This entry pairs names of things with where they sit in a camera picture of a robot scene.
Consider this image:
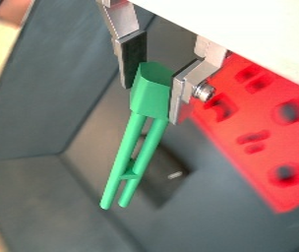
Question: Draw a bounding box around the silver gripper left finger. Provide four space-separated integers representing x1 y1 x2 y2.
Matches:
96 0 147 89

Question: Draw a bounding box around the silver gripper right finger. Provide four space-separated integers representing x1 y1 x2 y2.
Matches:
170 35 228 125

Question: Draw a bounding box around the green three prong object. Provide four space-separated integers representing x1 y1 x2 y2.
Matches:
100 62 173 210

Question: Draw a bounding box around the black curved fixture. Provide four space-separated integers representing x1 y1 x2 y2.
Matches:
139 144 190 208

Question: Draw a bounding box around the red shape sorter block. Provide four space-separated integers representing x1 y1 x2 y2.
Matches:
191 54 299 213

